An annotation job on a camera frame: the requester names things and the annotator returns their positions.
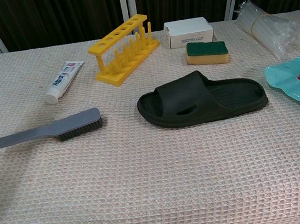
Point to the yellow test tube rack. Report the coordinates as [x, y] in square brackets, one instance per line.
[112, 78]

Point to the beige waffle tablecloth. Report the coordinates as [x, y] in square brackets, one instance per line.
[148, 186]

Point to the black slipper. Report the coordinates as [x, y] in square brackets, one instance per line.
[180, 91]

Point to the grey tool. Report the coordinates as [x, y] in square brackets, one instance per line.
[44, 128]

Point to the white cardboard box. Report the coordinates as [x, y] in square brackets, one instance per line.
[187, 29]

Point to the teal plastic package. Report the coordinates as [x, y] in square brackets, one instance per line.
[286, 77]

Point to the white toothpaste tube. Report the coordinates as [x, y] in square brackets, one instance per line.
[63, 80]

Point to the bundle of clear sticks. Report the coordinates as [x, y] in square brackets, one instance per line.
[263, 30]

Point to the green and yellow sponge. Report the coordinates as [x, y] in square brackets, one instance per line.
[206, 57]

